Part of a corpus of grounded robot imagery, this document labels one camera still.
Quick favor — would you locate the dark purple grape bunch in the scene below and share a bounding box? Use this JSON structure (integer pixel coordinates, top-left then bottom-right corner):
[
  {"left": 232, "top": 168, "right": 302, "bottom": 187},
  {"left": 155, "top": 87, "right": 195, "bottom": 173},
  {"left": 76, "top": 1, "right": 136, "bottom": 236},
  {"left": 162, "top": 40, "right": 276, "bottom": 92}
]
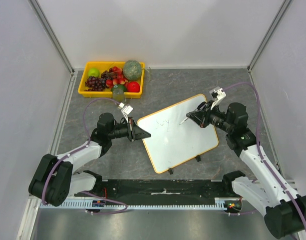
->
[{"left": 85, "top": 73, "right": 108, "bottom": 92}]

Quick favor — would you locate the yellow plastic fruit tray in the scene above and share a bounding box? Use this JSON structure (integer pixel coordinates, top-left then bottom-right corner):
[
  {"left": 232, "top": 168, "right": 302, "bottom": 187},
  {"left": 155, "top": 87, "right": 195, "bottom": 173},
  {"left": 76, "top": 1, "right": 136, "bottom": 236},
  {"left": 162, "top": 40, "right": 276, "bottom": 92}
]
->
[{"left": 78, "top": 61, "right": 145, "bottom": 99}]

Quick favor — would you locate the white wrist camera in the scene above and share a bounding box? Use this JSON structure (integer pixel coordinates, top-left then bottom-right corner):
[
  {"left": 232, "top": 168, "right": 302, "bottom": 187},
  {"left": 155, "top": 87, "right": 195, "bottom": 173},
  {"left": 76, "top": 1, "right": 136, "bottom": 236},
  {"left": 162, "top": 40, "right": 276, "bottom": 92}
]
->
[
  {"left": 118, "top": 102, "right": 133, "bottom": 121},
  {"left": 210, "top": 86, "right": 226, "bottom": 110}
]

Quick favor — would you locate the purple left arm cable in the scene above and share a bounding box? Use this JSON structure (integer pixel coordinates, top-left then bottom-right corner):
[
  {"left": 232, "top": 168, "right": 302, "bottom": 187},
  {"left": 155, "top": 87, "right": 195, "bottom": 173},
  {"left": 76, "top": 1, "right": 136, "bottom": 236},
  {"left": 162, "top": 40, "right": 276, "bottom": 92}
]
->
[{"left": 41, "top": 97, "right": 128, "bottom": 215}]

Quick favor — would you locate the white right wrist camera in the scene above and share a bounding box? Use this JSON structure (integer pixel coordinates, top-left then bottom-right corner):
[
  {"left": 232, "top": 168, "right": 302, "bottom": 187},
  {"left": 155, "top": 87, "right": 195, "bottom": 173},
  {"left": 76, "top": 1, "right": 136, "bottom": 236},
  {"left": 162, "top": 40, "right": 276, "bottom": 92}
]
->
[{"left": 210, "top": 86, "right": 226, "bottom": 110}]

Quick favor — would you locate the green netted melon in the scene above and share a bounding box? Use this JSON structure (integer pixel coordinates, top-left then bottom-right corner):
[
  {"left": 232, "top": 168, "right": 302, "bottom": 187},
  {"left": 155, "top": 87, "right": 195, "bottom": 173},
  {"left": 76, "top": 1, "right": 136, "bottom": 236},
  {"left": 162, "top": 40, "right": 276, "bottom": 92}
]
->
[{"left": 123, "top": 60, "right": 142, "bottom": 81}]

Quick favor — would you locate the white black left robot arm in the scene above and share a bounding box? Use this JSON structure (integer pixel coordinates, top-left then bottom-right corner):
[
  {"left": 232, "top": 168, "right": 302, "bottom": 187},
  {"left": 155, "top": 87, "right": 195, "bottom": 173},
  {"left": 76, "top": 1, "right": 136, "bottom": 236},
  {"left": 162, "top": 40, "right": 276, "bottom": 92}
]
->
[{"left": 28, "top": 112, "right": 151, "bottom": 207}]

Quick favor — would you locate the red cherry bunch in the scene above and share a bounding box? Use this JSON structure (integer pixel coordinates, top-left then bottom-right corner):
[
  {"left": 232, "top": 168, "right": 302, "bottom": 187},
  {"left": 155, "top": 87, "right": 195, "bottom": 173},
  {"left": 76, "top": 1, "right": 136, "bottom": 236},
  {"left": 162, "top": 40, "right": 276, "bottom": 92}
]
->
[{"left": 102, "top": 66, "right": 128, "bottom": 88}]

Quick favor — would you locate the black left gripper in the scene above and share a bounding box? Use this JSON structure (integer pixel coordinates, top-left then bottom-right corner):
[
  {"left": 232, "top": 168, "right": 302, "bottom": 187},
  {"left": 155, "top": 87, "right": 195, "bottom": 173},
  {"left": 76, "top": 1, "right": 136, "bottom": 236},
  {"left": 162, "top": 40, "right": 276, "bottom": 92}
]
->
[{"left": 108, "top": 117, "right": 151, "bottom": 142}]

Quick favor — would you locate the green avocado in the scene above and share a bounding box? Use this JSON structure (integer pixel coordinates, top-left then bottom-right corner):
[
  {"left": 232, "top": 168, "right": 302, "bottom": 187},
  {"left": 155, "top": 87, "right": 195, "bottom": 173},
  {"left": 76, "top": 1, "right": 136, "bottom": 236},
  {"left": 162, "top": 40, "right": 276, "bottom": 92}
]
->
[{"left": 111, "top": 84, "right": 127, "bottom": 92}]

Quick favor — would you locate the yellow framed whiteboard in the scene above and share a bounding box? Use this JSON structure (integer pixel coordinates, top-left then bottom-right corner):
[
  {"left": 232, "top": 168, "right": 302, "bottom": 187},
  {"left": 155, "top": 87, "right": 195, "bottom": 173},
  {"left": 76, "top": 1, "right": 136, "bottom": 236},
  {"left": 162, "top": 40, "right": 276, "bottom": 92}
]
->
[{"left": 137, "top": 94, "right": 219, "bottom": 174}]

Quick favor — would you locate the aluminium frame post left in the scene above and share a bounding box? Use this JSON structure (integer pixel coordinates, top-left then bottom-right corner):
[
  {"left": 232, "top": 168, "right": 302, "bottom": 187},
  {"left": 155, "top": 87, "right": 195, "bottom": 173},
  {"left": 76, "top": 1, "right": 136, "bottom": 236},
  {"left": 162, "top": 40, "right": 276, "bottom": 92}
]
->
[{"left": 28, "top": 0, "right": 75, "bottom": 75}]

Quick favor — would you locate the light blue cable duct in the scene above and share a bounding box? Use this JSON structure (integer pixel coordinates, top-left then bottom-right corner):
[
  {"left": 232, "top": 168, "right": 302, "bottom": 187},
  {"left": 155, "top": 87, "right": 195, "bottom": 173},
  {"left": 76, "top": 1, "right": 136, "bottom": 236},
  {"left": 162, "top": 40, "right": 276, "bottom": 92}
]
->
[{"left": 39, "top": 197, "right": 227, "bottom": 211}]

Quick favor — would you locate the green apple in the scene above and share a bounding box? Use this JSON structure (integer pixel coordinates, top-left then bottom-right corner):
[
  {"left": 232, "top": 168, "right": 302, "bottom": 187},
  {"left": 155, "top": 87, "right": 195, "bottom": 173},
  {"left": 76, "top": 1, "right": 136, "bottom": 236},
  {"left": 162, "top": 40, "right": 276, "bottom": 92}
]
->
[{"left": 87, "top": 67, "right": 100, "bottom": 78}]

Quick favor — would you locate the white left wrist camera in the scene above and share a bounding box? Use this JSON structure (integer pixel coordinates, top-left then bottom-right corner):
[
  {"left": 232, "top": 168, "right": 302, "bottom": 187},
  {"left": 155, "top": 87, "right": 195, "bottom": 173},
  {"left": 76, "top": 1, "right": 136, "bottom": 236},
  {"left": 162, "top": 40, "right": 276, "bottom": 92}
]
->
[{"left": 118, "top": 102, "right": 133, "bottom": 121}]

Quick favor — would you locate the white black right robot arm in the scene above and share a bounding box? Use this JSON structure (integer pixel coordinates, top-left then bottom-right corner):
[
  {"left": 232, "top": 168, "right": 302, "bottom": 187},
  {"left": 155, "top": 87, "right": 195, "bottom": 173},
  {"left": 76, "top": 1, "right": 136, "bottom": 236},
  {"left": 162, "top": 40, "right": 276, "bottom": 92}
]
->
[{"left": 186, "top": 100, "right": 306, "bottom": 239}]

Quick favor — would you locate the red tomato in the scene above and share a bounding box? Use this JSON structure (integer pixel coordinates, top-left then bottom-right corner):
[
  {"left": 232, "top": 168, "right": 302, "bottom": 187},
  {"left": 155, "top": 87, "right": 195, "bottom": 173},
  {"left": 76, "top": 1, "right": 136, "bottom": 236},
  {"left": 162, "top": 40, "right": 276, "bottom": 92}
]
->
[{"left": 126, "top": 81, "right": 140, "bottom": 93}]

